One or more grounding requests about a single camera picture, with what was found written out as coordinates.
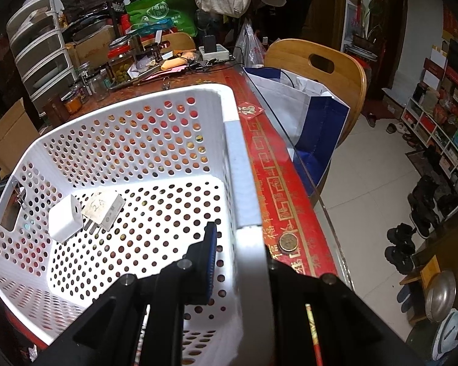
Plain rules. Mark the orange folded cloth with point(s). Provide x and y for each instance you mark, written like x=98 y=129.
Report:
x=173 y=63

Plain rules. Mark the potted houseplant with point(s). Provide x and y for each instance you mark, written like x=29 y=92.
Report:
x=374 y=15

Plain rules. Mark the open cardboard box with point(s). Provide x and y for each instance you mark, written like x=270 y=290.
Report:
x=11 y=133

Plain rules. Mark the red diamond paper sticker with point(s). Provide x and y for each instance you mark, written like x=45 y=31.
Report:
x=251 y=109

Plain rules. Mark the white perforated plastic basket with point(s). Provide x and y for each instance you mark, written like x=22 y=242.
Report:
x=236 y=160

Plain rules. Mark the black shoe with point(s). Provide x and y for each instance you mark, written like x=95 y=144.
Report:
x=401 y=234
x=399 y=259
x=423 y=194
x=425 y=221

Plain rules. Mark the white cube charger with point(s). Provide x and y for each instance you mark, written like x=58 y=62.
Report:
x=65 y=219

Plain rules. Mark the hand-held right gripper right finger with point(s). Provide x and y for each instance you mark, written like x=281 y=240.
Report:
x=290 y=312

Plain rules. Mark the clip-top glass jar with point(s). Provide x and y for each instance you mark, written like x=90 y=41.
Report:
x=84 y=80

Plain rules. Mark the white and blue shopping bag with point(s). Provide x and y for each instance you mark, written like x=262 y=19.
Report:
x=282 y=106

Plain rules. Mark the green shopping bag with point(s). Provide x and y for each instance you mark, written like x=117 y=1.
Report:
x=164 y=11

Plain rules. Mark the dark brown cup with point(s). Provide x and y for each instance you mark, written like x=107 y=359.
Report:
x=56 y=109

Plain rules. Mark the empty glass jar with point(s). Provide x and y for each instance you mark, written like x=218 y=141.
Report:
x=98 y=87

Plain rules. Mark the white plastic drawer unit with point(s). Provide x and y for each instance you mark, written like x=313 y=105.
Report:
x=42 y=45

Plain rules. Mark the red patterned tablecloth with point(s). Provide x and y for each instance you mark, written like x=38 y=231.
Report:
x=274 y=175

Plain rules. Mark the white power strip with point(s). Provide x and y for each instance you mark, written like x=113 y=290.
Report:
x=219 y=52

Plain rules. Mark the metal bowl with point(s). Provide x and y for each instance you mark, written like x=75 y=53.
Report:
x=441 y=297

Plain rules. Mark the printed cardboard box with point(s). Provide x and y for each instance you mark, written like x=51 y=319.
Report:
x=95 y=47

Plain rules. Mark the white cubby shelf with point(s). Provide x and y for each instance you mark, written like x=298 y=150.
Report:
x=427 y=122

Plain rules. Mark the wooden stool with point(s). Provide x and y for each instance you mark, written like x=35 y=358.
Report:
x=429 y=270

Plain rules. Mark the white round scale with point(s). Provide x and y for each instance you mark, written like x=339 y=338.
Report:
x=446 y=335

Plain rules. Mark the stack of gift boxes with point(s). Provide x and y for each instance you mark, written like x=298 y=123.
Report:
x=452 y=68

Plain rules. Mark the brass coin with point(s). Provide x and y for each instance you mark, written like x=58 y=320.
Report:
x=288 y=243

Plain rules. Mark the jar with orange contents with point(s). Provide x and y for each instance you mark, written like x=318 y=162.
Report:
x=73 y=105

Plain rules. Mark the black plug-in charger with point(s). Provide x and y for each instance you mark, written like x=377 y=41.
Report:
x=210 y=42

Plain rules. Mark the white labelled power adapter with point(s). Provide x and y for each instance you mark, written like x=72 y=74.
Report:
x=107 y=207

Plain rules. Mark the clear plastic bag red print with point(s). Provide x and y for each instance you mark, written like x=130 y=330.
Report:
x=252 y=47

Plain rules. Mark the red-lidded jar of olives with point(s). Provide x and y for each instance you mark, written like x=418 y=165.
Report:
x=121 y=66

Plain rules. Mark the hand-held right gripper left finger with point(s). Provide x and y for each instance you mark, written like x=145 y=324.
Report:
x=210 y=263

